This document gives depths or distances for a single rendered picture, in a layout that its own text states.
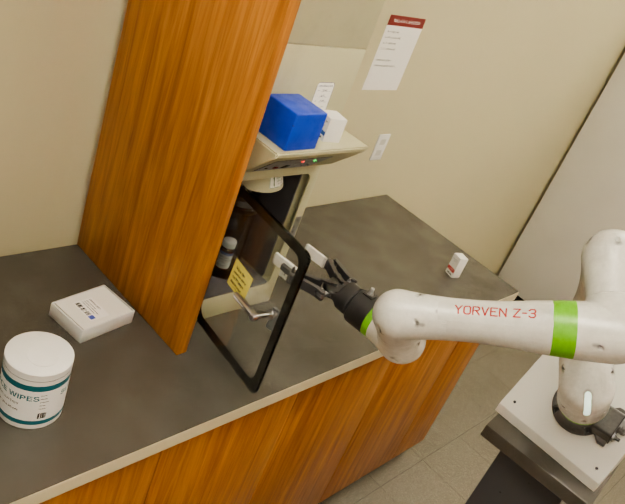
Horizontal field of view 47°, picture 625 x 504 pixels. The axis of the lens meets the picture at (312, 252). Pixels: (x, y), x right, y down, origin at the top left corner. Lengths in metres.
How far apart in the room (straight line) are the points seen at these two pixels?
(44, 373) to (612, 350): 1.09
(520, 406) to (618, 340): 0.67
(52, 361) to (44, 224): 0.64
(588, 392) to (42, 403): 1.23
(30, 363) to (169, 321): 0.43
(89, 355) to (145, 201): 0.39
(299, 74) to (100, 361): 0.80
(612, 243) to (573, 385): 0.45
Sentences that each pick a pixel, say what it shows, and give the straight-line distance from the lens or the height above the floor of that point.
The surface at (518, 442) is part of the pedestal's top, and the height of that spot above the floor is 0.94.
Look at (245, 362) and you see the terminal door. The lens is 1.70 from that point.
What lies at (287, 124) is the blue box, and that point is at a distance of 1.57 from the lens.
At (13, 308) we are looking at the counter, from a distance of 1.85.
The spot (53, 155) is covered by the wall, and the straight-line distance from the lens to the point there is 1.95.
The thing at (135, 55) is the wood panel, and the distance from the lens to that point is 1.80.
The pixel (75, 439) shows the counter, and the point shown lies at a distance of 1.58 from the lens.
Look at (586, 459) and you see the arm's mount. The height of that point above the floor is 0.99.
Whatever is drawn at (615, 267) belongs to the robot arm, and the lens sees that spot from 1.55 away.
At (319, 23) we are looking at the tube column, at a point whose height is 1.76.
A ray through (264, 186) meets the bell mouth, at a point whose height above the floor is 1.33.
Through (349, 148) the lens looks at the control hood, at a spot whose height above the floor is 1.51.
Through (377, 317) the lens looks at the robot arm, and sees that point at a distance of 1.51.
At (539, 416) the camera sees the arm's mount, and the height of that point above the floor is 1.00.
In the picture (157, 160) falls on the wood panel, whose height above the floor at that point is 1.34.
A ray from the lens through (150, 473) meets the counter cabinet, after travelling 1.75.
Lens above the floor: 2.10
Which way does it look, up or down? 29 degrees down
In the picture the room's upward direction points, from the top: 22 degrees clockwise
